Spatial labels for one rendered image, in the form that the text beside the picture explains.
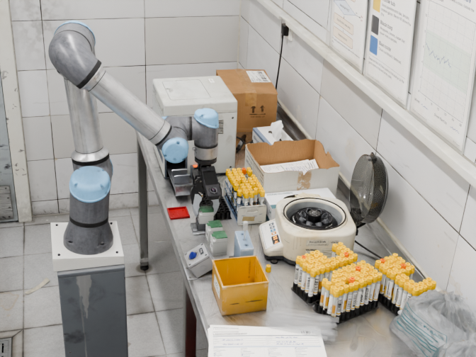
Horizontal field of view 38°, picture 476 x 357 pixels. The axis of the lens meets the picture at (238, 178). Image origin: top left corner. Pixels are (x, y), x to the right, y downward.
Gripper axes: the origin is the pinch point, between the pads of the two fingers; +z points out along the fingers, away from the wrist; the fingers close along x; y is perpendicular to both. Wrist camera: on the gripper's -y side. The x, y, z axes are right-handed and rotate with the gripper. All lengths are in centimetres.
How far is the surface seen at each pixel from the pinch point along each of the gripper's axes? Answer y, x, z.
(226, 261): -32.1, 0.1, -3.0
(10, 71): 161, 70, 4
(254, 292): -44.7, -5.2, -0.7
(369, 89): 2, -53, -40
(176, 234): -1.6, 10.0, 6.1
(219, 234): -14.1, -1.6, -0.6
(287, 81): 89, -54, -11
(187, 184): 21.1, 2.6, 0.1
